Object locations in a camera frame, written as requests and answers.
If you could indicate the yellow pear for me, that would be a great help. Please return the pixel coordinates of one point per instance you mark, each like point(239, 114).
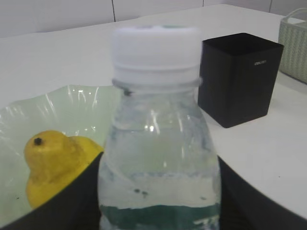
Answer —
point(55, 160)

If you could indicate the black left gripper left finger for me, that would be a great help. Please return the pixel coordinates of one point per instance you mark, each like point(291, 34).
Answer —
point(74, 208)

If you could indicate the black square pen holder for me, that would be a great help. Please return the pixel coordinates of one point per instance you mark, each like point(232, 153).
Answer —
point(238, 74)

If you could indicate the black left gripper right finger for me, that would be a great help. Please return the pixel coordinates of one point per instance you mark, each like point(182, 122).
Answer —
point(246, 208)

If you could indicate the green ruffled glass plate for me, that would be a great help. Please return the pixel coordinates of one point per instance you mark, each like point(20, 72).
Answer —
point(74, 110)

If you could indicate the clear plastic water bottle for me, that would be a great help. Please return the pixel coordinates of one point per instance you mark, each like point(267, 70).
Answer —
point(159, 170)

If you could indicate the green plastic woven basket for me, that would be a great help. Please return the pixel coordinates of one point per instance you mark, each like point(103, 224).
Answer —
point(293, 36)

